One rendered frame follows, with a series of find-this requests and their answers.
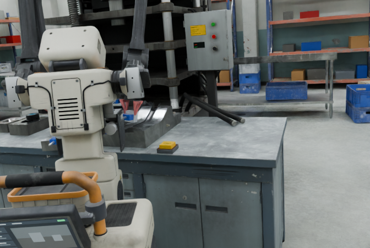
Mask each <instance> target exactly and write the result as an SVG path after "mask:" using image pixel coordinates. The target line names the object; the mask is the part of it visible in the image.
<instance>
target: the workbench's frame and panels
mask: <svg viewBox="0 0 370 248"><path fill-rule="evenodd" d="M286 124H287V119H286V123H285V127H284V131H283V134H282V138H281V142H280V147H279V151H278V154H277V158H276V160H275V161H269V160H257V159H235V158H214V157H192V156H170V155H148V154H136V153H116V154H117V159H118V169H120V170H121V171H122V179H123V191H124V199H125V200H130V199H147V200H149V201H150V202H151V204H152V207H153V217H154V232H153V234H154V235H155V238H156V247H157V248H282V243H283V242H284V241H285V196H284V133H285V129H286ZM62 157H63V154H62V155H61V156H60V157H59V156H58V150H57V151H42V149H36V148H15V147H0V176H5V175H9V174H24V173H39V172H55V171H56V167H55V162H56V161H57V160H59V159H60V158H62ZM13 189H14V188H11V189H9V188H0V208H12V203H11V202H9V201H8V199H7V195H8V194H9V193H10V192H11V191H12V190H13Z"/></svg>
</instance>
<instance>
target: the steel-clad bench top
mask: <svg viewBox="0 0 370 248"><path fill-rule="evenodd" d="M242 118H244V119H245V120H246V121H245V123H240V122H238V121H236V120H234V121H236V125H235V126H232V125H231V124H229V123H227V122H225V121H223V120H222V119H220V118H218V117H181V122H180V123H179V124H177V125H176V126H175V127H174V128H172V129H171V130H170V131H168V132H167V133H166V134H164V135H163V136H162V137H160V138H159V139H157V140H156V141H155V142H153V143H152V144H151V145H150V146H148V147H147V148H134V147H125V148H124V149H123V151H122V152H121V149H120V147H108V146H103V147H104V152H115V153H136V154H148V155H170V156H192V157H214V158H235V159H257V160H269V161H275V160H276V158H277V155H278V151H279V147H280V142H281V138H282V134H283V131H284V127H285V123H286V119H287V118H279V117H242ZM49 135H50V128H47V129H45V130H42V131H39V132H37V133H34V134H32V135H29V136H25V135H10V133H0V147H15V148H36V149H42V146H41V141H42V140H43V139H45V138H46V137H48V136H49ZM164 141H175V142H176V144H178V147H179V148H178V149H177V150H176V151H175V152H174V153H173V154H169V153H157V148H159V145H160V144H161V143H163V142H164Z"/></svg>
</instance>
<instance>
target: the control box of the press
mask: <svg viewBox="0 0 370 248"><path fill-rule="evenodd" d="M183 27H185V32H186V47H187V58H186V64H187V65H188V71H197V72H198V80H199V83H200V85H201V87H202V88H203V89H204V91H205V93H206V95H207V97H208V104H210V105H212V106H214V107H217V108H218V102H217V84H216V78H217V76H218V75H219V73H220V72H221V70H229V69H231V68H233V46H232V23H231V11H230V10H227V9H224V10H213V11H207V12H197V13H186V14H184V21H183ZM200 73H203V75H204V76H205V77H206V83H207V89H206V88H205V86H204V85H203V84H202V81H201V77H200Z"/></svg>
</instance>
